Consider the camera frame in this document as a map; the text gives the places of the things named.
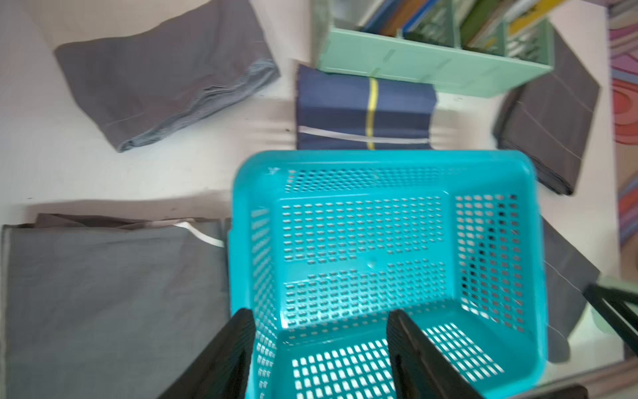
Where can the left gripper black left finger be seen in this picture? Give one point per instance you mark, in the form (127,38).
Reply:
(222,369)

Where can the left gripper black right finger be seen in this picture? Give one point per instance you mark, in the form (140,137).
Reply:
(419,369)

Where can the dark grey checked cloth rear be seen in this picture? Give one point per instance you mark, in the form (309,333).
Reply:
(549,120)

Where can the grey pillowcase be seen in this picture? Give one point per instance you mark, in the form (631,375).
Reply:
(98,307)

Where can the dark grey checked cloth front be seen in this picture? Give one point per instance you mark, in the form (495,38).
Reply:
(568,273)

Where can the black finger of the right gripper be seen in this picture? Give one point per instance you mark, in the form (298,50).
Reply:
(618,308)

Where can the green pencil cup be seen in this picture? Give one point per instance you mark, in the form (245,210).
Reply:
(613,283)

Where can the teal plastic basket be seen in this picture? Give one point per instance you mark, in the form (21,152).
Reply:
(324,245)

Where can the beige grey folded cloth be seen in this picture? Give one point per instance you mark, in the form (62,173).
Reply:
(142,70)

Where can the dark grey checked cloth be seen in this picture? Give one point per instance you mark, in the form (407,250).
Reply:
(568,273)
(549,120)

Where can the navy folded cloth yellow stripe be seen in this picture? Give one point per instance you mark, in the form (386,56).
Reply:
(343,112)

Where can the green desktop file organizer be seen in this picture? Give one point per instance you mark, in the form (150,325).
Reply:
(496,66)

